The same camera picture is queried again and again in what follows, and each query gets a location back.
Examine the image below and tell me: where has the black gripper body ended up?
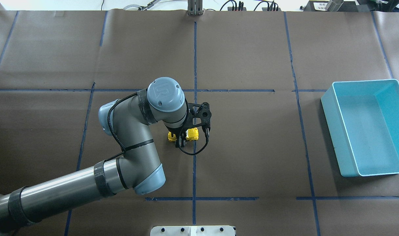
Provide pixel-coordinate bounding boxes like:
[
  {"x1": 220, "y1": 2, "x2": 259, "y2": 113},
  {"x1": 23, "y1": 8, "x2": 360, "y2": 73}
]
[{"x1": 167, "y1": 127, "x2": 188, "y2": 140}]

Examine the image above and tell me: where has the yellow beetle toy car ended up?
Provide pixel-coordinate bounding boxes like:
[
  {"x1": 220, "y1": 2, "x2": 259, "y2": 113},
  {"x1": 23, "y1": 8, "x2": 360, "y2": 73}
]
[{"x1": 167, "y1": 128, "x2": 199, "y2": 142}]

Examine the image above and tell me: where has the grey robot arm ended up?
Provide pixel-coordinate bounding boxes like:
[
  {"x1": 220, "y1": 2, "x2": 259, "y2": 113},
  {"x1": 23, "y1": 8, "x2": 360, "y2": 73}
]
[{"x1": 0, "y1": 77, "x2": 190, "y2": 236}]

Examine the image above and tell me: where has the light blue plastic bin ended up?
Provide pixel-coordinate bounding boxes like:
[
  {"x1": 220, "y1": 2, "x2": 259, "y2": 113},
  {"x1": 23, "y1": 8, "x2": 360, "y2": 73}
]
[{"x1": 321, "y1": 79, "x2": 399, "y2": 177}]

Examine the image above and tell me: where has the steel cup on block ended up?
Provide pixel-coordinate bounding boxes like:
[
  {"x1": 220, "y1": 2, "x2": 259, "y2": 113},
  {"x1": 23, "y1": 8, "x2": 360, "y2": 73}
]
[{"x1": 325, "y1": 0, "x2": 344, "y2": 12}]

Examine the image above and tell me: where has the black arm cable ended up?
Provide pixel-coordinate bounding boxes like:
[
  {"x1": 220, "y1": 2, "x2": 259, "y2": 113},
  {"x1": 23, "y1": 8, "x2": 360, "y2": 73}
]
[{"x1": 106, "y1": 92, "x2": 209, "y2": 156}]

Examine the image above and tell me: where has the aluminium frame post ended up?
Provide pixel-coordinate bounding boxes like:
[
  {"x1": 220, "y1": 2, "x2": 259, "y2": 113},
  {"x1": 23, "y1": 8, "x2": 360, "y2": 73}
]
[{"x1": 187, "y1": 0, "x2": 204, "y2": 16}]

